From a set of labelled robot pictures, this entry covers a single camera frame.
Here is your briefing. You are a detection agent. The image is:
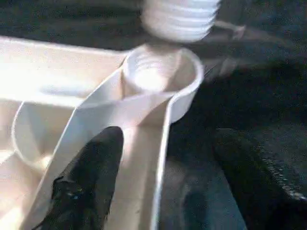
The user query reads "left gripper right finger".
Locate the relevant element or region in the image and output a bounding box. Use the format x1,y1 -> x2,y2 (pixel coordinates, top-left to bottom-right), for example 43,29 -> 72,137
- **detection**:
212,128 -> 307,230

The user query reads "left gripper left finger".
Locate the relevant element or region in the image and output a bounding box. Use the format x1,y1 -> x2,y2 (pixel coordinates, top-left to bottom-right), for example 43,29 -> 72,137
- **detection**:
32,126 -> 125,230

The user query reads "white plastic table top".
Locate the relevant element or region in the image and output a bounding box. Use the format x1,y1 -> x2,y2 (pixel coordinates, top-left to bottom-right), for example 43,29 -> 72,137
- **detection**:
0,35 -> 205,230

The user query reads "white plastic table leg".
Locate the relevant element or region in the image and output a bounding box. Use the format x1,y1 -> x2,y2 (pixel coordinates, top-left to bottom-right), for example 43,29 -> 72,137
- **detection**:
141,0 -> 222,44

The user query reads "black table mat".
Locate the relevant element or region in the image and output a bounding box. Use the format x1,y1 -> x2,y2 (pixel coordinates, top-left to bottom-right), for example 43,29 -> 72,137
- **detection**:
0,0 -> 307,230

